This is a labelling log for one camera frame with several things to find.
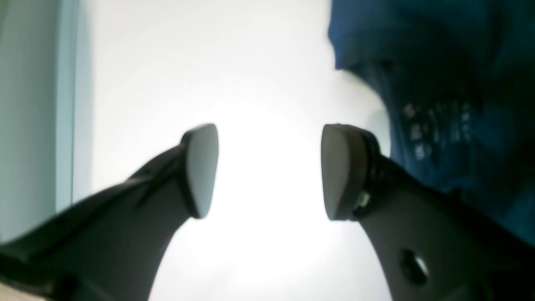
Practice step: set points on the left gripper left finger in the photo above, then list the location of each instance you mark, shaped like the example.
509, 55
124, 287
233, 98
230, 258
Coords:
109, 246

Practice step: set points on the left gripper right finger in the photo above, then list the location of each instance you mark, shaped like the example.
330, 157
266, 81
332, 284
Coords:
430, 247

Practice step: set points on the dark blue T-shirt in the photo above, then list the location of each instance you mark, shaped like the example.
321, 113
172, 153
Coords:
457, 80

